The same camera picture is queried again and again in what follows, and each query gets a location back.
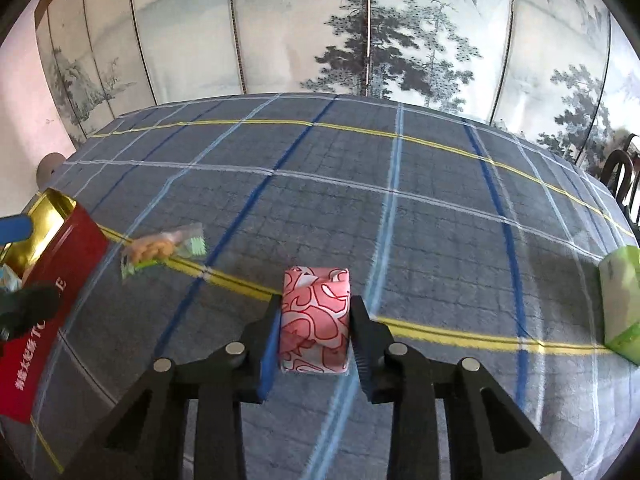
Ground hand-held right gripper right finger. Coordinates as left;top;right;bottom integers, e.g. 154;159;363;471
350;295;576;480

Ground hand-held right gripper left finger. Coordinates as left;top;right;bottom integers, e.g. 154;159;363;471
62;294;283;480

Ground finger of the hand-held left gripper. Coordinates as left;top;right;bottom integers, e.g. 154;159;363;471
0;212;35;248
0;285;62;343

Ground light blue silver snack packet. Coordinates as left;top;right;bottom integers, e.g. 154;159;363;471
0;265;23;293

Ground red and gold tin box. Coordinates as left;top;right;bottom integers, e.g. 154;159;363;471
0;187;111;423

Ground pink patterned snack packet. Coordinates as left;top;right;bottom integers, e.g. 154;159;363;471
277;266;351;375

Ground blue plaid tablecloth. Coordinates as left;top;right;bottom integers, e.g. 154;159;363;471
0;92;640;480

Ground small green-edged snack packet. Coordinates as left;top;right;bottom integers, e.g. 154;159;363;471
120;222;208;281

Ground green tissue pack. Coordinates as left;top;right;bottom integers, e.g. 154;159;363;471
599;246;640;366

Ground dark wooden chair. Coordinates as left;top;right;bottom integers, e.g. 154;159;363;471
600;132;640;226

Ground painted tree folding screen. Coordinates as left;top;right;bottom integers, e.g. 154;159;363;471
34;0;640;166

